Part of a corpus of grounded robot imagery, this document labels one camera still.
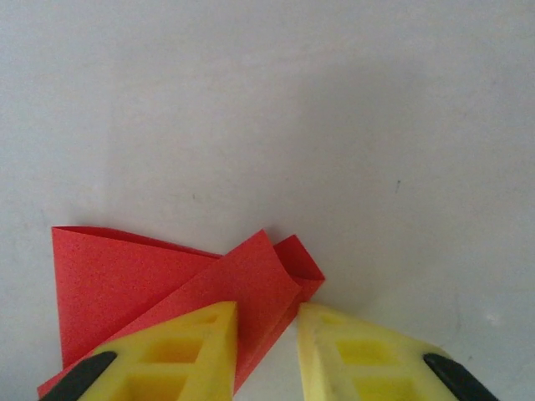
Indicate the red paper sheet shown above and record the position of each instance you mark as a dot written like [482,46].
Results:
[125,284]

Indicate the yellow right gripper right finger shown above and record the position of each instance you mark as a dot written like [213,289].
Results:
[317,367]

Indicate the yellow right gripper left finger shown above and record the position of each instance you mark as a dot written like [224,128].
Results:
[217,355]

